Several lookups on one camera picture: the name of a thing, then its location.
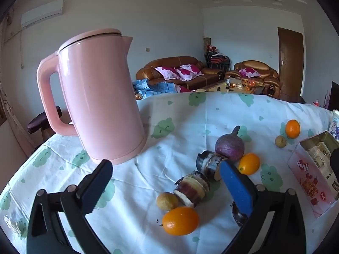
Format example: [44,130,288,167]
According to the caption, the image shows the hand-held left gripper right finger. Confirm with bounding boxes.
[219,160,306,254]

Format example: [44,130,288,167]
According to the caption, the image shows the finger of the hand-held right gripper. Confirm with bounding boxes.
[329,148,339,189]

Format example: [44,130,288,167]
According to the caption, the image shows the dark padded stool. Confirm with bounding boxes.
[27,106,63,134]

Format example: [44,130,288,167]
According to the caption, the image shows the pink floral pillow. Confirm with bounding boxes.
[155,66,183,81]
[239,68,261,78]
[176,64,204,81]

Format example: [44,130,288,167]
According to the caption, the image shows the brown leather sofa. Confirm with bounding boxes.
[136,56,224,90]

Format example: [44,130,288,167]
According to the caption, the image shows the white air conditioner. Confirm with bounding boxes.
[21,0,64,28]

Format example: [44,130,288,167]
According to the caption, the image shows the brown leather armchair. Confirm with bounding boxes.
[225,60,281,99]

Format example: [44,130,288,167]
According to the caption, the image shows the white green-print tablecloth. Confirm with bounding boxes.
[0,91,339,254]

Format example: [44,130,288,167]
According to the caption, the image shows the wooden coffee table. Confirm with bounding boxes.
[197,79,265,96]

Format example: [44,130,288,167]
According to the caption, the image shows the dark purple passion fruit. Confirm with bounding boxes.
[231,201,249,227]

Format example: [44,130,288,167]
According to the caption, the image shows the pink tin box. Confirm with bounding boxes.
[288,131,339,219]

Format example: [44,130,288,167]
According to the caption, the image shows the orange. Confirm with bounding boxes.
[162,207,200,236]
[238,153,260,175]
[285,120,301,139]

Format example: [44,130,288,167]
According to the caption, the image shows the stacked black chairs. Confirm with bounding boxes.
[204,49,230,72]

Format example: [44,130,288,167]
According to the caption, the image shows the blue checked blanket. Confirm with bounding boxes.
[132,79,186,99]

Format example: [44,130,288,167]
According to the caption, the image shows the small yellowish lemon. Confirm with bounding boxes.
[156,192,179,211]

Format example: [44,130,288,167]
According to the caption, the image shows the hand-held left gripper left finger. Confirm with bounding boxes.
[26,159,114,254]

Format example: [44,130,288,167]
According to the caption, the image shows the printed paper sheet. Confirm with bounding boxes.
[306,141,333,180]

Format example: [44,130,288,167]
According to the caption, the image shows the pink electric kettle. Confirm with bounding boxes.
[36,28,147,166]

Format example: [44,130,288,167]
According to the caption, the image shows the purple radish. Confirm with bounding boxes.
[215,126,245,162]

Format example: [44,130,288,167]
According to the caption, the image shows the brown wooden door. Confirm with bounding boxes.
[278,27,304,102]

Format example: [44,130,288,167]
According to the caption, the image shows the white cartoon mug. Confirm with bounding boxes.
[328,110,339,141]

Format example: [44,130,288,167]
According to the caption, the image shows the black television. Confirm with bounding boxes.
[330,82,339,112]

